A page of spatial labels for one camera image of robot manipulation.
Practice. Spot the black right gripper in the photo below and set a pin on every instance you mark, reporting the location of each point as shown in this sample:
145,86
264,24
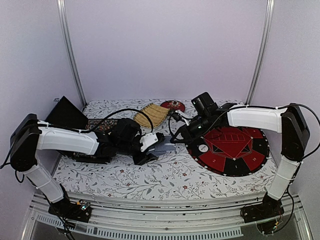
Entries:
188,137

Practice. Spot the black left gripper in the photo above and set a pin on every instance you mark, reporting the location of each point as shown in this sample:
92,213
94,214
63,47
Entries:
144,159

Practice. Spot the white dealer button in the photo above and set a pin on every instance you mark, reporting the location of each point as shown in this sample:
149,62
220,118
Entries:
203,148

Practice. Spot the woven bamboo tray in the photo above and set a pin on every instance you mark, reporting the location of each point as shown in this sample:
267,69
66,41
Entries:
156,113

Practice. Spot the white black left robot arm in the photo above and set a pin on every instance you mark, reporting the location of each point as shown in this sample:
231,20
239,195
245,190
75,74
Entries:
33,135

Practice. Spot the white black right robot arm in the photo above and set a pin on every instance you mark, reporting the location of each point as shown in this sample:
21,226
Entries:
285,126

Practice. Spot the red floral round plate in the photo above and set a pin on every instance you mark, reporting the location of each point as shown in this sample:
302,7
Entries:
173,105

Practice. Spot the round red black poker mat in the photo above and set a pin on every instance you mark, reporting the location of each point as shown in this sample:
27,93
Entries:
232,151

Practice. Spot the black poker set case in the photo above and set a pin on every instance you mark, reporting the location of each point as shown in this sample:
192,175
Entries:
66,114

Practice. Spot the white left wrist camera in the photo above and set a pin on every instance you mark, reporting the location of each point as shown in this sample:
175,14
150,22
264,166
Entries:
148,140

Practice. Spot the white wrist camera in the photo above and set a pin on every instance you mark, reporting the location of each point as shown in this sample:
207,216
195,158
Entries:
178,115
148,140

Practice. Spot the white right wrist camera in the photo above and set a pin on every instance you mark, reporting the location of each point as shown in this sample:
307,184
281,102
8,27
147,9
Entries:
178,115

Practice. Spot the aluminium frame post right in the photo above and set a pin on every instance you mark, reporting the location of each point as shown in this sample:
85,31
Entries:
270,4

